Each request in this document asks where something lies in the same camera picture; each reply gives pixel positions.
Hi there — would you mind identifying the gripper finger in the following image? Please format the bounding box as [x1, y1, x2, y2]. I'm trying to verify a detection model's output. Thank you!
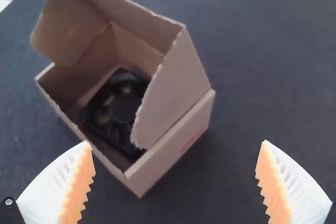
[255, 140, 336, 224]
[0, 141, 97, 224]

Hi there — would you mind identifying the black square fan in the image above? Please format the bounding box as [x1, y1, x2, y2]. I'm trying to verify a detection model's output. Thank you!
[80, 67, 153, 163]

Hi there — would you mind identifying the cardboard box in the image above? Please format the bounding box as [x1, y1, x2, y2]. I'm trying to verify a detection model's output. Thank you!
[29, 0, 216, 198]

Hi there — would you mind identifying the black mat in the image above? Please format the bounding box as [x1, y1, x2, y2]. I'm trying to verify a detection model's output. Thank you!
[0, 0, 336, 224]

